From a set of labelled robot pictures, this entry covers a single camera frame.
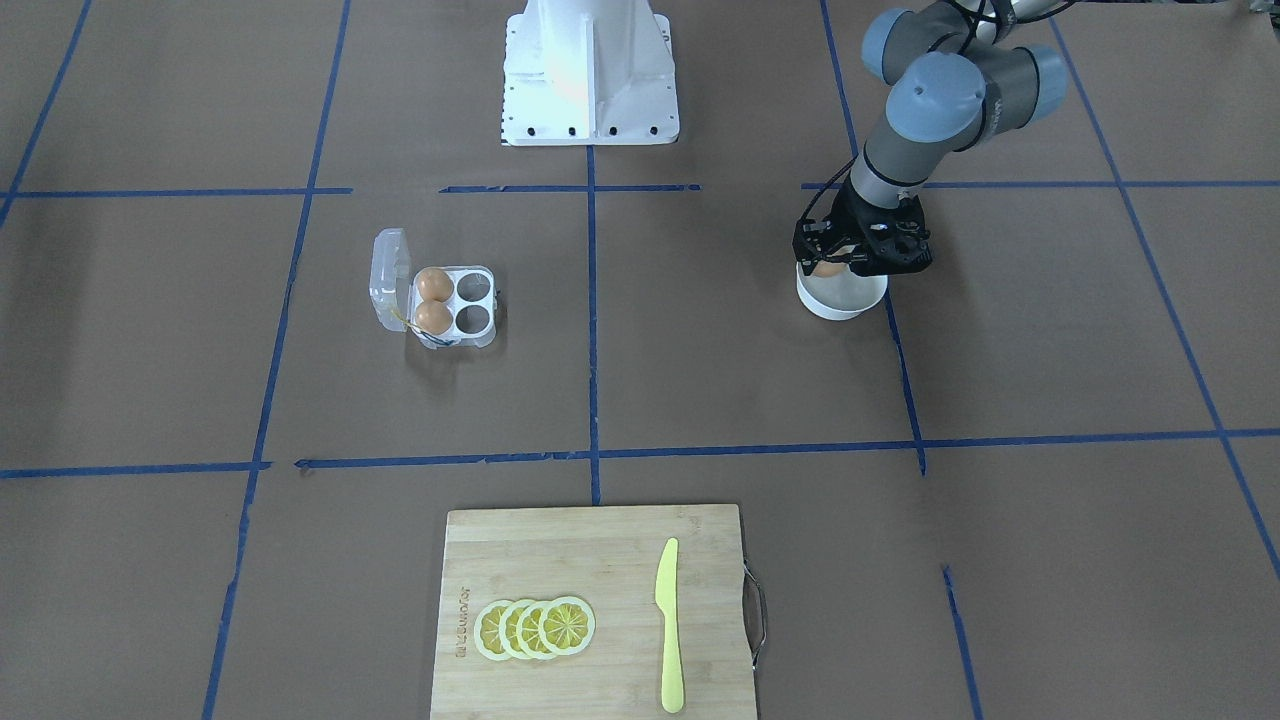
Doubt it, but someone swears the brown egg slot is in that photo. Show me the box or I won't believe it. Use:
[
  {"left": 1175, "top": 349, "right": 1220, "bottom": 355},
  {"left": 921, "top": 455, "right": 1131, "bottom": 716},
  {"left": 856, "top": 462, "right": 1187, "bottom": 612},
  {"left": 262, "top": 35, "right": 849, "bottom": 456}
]
[
  {"left": 413, "top": 301, "right": 454, "bottom": 337},
  {"left": 413, "top": 266, "right": 454, "bottom": 304}
]

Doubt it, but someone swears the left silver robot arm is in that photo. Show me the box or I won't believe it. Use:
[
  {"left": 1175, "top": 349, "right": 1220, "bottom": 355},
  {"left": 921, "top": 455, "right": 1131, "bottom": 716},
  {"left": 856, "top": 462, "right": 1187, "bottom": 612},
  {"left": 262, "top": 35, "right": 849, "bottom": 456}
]
[{"left": 794, "top": 1, "right": 1068, "bottom": 277}]

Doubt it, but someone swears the clear plastic egg box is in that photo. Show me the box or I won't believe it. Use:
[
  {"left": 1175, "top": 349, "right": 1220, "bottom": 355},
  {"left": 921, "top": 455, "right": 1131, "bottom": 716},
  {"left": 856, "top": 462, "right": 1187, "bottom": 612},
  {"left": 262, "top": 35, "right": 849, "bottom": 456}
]
[{"left": 367, "top": 228, "right": 499, "bottom": 350}]

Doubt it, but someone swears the bamboo cutting board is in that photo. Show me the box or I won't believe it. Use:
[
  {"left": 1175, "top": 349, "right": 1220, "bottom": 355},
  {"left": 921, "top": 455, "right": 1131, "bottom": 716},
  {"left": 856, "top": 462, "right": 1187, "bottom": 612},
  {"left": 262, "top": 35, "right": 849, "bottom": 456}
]
[{"left": 429, "top": 503, "right": 758, "bottom": 719}]

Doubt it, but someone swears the white ceramic bowl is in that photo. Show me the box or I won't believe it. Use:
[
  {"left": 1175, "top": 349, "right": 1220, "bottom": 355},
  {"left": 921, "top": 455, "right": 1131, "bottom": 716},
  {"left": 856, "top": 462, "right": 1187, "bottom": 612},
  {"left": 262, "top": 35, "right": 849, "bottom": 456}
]
[{"left": 795, "top": 263, "right": 890, "bottom": 322}]

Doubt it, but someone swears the brown egg upper slot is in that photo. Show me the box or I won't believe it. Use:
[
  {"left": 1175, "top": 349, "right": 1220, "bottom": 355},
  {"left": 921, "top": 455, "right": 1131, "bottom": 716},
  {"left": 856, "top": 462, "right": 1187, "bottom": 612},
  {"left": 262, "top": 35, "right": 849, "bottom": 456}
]
[{"left": 413, "top": 266, "right": 454, "bottom": 304}]

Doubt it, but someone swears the lemon slice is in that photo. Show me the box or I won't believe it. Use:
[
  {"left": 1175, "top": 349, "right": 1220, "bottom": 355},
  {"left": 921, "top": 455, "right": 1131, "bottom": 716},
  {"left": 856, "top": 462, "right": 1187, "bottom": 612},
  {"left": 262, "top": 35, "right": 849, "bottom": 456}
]
[
  {"left": 515, "top": 600, "right": 561, "bottom": 661},
  {"left": 498, "top": 600, "right": 535, "bottom": 660},
  {"left": 538, "top": 596, "right": 596, "bottom": 657},
  {"left": 472, "top": 600, "right": 512, "bottom": 662}
]

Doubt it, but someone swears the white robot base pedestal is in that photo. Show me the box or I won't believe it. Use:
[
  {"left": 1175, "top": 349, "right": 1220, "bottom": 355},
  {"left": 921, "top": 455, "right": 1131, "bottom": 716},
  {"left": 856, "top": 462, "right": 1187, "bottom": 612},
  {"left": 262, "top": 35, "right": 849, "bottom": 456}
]
[{"left": 500, "top": 1, "right": 681, "bottom": 147}]

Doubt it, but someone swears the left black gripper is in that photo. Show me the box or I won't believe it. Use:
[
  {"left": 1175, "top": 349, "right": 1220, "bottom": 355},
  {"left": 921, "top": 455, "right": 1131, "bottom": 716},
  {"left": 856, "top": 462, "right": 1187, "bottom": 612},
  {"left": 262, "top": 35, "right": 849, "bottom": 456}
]
[{"left": 820, "top": 184, "right": 929, "bottom": 263}]

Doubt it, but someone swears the brown egg lower slot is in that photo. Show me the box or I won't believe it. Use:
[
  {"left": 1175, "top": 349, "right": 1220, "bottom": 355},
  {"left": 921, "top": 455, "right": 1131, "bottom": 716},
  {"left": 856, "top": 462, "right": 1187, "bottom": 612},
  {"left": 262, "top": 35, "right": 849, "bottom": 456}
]
[{"left": 413, "top": 301, "right": 454, "bottom": 337}]

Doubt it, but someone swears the brown egg from bowl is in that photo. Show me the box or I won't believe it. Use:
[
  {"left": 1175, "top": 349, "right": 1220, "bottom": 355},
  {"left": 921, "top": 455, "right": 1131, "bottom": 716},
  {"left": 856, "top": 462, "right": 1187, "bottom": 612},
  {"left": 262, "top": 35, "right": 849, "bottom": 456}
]
[{"left": 812, "top": 256, "right": 849, "bottom": 278}]

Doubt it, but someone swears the yellow plastic knife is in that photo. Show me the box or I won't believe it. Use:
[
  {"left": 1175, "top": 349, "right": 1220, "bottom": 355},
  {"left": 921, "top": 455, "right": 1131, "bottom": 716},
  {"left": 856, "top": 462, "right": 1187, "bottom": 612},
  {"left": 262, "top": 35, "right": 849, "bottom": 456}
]
[{"left": 654, "top": 537, "right": 685, "bottom": 715}]

